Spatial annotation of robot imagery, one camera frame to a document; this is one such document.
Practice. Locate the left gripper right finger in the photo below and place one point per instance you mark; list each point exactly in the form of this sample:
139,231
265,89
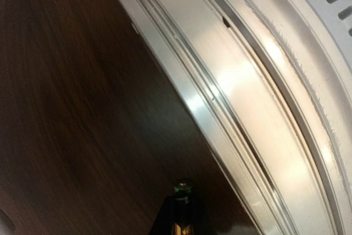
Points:
200,219

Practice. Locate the front aluminium rail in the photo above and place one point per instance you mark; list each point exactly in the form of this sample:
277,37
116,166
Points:
268,82

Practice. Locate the gold green battery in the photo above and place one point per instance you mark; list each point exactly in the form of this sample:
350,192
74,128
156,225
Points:
182,208

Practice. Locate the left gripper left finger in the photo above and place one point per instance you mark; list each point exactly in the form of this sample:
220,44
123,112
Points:
165,219

